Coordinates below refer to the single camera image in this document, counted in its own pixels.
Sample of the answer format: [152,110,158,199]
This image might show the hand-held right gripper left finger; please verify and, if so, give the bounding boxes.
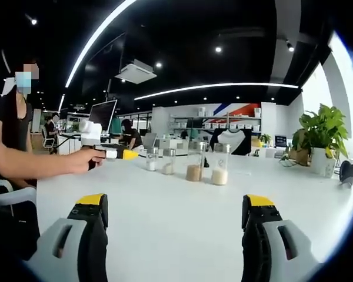
[26,193,109,282]

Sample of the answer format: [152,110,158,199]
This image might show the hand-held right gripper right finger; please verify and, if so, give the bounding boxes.
[241,194,325,282]

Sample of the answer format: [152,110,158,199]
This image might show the small seasoning bottle white contents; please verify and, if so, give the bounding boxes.
[145,146,160,172]

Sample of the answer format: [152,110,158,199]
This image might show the small seasoning bottle beige contents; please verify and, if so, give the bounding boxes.
[161,148,177,176]

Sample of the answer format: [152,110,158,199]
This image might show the tall seasoning bottle brown contents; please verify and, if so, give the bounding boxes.
[185,141,208,182]

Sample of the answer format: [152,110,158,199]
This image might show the tall seasoning bottle pale contents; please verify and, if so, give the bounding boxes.
[210,143,232,186]

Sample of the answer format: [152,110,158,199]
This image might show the person's left hand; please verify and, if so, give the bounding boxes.
[66,146,107,174]

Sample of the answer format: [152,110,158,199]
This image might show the computer monitor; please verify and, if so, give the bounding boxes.
[88,99,118,133]

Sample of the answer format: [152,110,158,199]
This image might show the grey laptop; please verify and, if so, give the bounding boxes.
[142,132,158,149]

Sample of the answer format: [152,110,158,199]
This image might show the office chair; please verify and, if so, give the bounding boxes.
[41,127,55,148]

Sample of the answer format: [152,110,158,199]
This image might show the white chair armrest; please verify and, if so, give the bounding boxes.
[0,177,38,207]

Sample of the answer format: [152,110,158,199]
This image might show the ceiling air conditioner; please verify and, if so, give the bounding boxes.
[114,59,158,85]

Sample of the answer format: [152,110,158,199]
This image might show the person's upper body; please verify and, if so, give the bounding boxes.
[0,63,39,154]

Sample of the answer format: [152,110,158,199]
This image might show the white storage shelf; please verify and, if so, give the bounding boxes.
[168,106,262,139]

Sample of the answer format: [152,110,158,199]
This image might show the long curved ceiling light strip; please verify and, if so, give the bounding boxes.
[65,0,139,88]

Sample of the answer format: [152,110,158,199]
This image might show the black rounded object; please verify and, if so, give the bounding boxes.
[339,160,353,183]

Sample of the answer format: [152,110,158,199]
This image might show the small dark screen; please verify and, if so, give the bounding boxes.
[274,134,289,148]

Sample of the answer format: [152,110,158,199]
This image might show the black and white shirt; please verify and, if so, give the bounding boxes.
[209,128,252,156]

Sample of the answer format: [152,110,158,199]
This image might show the straight ceiling light strip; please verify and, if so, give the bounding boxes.
[134,82,299,101]

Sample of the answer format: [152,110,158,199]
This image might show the large potted green plant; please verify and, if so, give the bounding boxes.
[292,103,349,179]

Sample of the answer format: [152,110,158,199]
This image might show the black cable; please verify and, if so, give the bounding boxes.
[56,136,84,149]

